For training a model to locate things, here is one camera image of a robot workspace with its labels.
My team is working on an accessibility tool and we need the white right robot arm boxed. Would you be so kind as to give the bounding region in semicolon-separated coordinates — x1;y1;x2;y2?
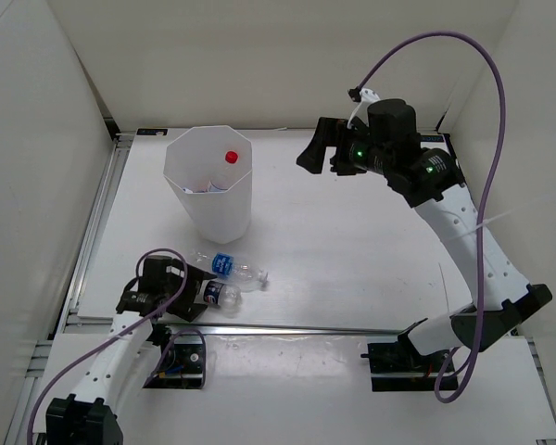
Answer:
297;99;552;371

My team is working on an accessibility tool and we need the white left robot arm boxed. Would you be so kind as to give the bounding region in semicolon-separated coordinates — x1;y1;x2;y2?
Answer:
44;248;217;444

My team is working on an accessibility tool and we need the black cap pepsi bottle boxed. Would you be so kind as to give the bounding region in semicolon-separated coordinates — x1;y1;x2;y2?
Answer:
202;280;242;312

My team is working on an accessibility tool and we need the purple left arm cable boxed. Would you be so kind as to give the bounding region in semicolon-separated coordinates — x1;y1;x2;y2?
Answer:
27;248;209;435

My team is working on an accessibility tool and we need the crushed clear blue-label bottle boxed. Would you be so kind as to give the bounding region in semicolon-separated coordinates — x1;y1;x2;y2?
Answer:
189;249;268;292

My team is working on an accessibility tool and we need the black corner label plate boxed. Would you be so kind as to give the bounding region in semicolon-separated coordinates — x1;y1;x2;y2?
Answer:
136;128;168;137

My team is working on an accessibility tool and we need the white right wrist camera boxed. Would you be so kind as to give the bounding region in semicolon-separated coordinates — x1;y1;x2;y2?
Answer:
347;88;381;130

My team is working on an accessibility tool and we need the red cap water bottle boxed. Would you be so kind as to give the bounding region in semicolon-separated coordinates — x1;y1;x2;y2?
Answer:
208;150;239;193

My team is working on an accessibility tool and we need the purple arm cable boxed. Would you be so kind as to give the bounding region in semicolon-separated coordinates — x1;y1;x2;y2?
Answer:
27;248;209;435
359;30;505;403

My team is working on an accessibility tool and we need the white zip tie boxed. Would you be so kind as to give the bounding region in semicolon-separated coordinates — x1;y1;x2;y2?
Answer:
449;207;522;241

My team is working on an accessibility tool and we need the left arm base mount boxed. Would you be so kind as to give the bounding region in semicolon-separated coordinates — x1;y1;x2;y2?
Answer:
143;327;208;390

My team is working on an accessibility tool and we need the blue label upright-lying bottle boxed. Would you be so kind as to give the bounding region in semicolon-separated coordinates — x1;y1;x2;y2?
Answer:
182;187;209;194

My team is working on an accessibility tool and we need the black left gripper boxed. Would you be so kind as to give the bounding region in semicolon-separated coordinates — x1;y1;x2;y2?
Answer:
161;258;216;321

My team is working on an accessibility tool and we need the white octagonal bin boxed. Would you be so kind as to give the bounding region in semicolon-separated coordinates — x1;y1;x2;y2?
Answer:
163;125;253;244

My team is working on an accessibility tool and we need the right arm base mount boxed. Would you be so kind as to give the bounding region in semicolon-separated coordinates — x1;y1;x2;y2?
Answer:
361;342;459;392

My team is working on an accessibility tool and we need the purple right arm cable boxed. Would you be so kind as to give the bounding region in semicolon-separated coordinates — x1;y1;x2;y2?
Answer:
359;30;505;403

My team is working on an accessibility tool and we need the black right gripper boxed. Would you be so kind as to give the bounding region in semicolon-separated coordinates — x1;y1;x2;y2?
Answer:
296;119;393;177

